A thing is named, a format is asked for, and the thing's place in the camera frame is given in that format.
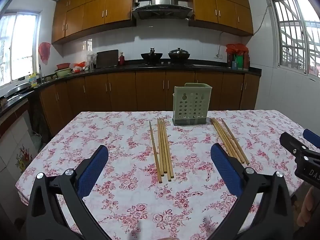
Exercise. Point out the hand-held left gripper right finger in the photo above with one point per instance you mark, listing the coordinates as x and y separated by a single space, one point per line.
225 170

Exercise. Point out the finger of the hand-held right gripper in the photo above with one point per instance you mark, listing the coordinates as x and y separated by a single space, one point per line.
290 142
312 137

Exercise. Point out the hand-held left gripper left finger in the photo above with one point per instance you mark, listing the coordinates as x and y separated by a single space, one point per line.
92 170

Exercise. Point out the green perforated utensil holder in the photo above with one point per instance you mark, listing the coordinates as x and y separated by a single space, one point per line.
192 105

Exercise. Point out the person's right hand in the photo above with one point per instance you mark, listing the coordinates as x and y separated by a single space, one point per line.
308 210

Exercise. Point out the red floral tablecloth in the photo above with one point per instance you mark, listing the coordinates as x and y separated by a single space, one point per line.
112 142

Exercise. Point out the white bucket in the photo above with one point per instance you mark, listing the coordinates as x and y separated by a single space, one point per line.
36 142

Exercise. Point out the green box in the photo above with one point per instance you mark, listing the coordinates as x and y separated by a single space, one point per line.
240 62

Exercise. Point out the wooden base cabinets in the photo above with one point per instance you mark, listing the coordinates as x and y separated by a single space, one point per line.
150 90

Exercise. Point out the green basin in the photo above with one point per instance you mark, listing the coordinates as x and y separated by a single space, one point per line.
62 73

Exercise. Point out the red and white plastic bag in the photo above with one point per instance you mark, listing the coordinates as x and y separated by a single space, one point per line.
80 67

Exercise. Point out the window with metal bars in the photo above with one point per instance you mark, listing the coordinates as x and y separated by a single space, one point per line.
295 35

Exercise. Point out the yellow dish soap bottle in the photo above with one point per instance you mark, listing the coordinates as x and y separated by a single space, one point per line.
33 80

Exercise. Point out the red basin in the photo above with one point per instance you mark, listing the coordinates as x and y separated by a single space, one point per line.
63 66

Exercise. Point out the red bag over bottles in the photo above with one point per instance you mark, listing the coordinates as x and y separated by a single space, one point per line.
237 48

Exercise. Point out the clear plastic bag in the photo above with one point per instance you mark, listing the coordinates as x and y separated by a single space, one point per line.
91 61

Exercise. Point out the metal faucet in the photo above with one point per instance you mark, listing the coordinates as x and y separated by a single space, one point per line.
40 73

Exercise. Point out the black kitchen countertop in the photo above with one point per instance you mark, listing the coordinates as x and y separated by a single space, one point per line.
130 66

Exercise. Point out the metal pan lid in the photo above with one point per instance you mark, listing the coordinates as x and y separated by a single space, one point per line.
18 88

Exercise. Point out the dark cutting board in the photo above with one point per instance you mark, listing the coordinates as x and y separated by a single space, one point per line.
107 58

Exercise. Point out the red bottle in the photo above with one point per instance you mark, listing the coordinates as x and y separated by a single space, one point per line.
122 60

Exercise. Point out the gas stove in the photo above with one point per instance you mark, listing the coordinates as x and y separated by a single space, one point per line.
165 64

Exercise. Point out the black pot with lid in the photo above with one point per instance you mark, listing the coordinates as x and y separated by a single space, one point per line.
178 55

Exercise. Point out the black wok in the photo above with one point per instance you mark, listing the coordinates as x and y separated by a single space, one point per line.
151 56

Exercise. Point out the steel range hood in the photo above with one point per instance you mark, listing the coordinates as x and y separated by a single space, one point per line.
162 7

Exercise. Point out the white wall socket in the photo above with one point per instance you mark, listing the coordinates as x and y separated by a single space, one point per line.
219 56

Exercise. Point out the red plastic bag on wall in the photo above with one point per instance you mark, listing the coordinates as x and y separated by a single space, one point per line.
44 51

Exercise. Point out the window with white frame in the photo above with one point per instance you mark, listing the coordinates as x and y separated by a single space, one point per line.
17 47

